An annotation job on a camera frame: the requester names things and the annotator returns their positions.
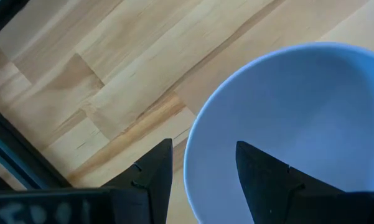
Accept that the lavender bowl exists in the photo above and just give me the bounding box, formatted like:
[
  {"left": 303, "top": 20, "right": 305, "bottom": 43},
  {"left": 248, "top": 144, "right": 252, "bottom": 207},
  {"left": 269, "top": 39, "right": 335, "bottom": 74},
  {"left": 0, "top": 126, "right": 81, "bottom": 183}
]
[{"left": 182, "top": 42, "right": 374, "bottom": 224}]

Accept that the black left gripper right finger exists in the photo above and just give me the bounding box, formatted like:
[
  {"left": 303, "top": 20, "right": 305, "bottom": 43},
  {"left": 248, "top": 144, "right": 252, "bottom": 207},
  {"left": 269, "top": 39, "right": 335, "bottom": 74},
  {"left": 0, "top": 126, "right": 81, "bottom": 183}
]
[{"left": 235, "top": 141, "right": 346, "bottom": 224}]

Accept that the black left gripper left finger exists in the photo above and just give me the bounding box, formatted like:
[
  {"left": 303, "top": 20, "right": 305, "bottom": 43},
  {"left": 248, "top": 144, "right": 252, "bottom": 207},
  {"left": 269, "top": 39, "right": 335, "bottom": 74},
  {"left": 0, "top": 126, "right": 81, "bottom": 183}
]
[{"left": 101, "top": 138, "right": 174, "bottom": 224}]

